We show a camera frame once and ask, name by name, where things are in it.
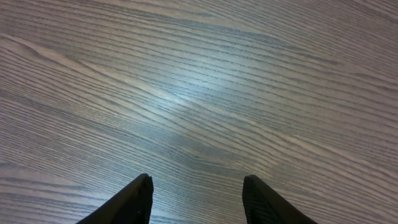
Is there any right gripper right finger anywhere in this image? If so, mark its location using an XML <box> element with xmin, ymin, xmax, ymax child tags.
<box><xmin>242</xmin><ymin>175</ymin><xmax>317</xmax><ymax>224</ymax></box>

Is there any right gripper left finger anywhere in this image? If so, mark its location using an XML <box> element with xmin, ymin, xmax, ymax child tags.
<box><xmin>76</xmin><ymin>174</ymin><xmax>154</xmax><ymax>224</ymax></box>

